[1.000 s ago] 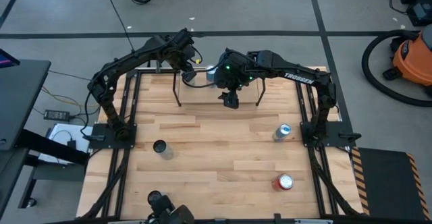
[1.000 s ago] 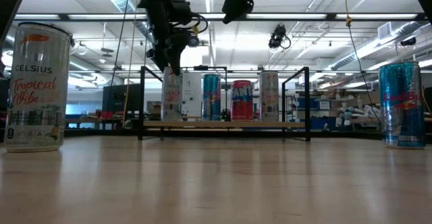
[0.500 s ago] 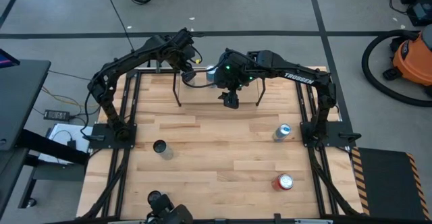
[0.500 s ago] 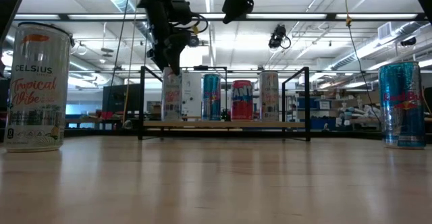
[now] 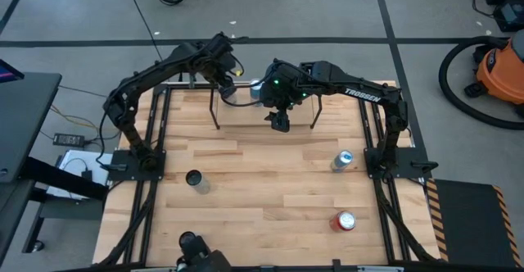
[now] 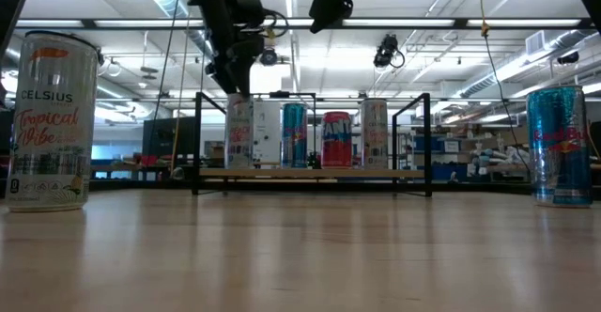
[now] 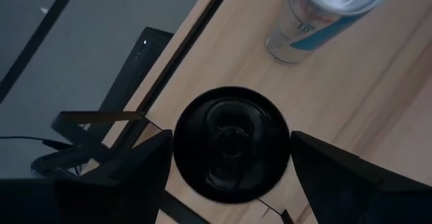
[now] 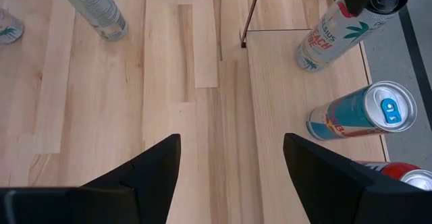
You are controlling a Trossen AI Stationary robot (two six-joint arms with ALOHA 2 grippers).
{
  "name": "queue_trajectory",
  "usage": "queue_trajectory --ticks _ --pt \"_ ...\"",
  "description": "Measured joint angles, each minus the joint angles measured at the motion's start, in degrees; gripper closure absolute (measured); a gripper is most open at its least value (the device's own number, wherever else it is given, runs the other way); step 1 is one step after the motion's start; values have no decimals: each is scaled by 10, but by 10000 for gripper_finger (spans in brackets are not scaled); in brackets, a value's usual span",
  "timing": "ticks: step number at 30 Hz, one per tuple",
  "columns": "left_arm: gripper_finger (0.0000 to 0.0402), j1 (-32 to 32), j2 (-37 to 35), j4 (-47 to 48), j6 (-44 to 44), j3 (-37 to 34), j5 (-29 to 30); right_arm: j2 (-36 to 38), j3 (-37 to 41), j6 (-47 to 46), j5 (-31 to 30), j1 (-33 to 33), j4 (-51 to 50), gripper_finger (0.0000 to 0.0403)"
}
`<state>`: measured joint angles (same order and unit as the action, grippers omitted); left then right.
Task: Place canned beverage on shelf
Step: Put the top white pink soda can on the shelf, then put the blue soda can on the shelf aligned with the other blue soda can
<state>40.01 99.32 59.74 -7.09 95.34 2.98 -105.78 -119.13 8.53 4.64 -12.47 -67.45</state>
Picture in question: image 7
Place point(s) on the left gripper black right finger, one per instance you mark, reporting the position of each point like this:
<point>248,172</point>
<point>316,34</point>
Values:
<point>354,197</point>

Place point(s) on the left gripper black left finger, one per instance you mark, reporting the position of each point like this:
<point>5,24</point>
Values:
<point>101,200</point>

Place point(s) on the white Celsius Peach Vibe can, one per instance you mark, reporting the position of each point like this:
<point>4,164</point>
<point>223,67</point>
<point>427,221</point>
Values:
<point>233,143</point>

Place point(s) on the silver blue Red Bull can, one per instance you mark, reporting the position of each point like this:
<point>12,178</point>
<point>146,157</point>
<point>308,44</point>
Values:
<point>303,25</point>

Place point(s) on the black box with indicator lights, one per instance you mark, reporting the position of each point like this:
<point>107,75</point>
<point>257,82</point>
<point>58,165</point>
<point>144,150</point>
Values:
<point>135,65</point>

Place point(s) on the black aluminium table frame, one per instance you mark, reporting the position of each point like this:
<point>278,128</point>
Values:
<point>192,38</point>

